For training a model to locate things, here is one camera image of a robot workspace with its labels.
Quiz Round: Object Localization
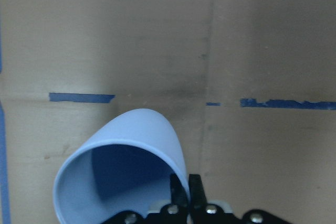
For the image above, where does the brown paper table cover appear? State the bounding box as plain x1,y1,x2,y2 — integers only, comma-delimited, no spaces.
1,0,335,223

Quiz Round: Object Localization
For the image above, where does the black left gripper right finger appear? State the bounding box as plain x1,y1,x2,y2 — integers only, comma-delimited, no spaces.
188,174,288,223

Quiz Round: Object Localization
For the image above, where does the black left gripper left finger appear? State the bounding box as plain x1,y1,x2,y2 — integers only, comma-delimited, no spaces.
104,174,188,223

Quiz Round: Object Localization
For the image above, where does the blue plastic cup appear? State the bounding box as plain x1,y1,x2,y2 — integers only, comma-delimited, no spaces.
53,109,189,223

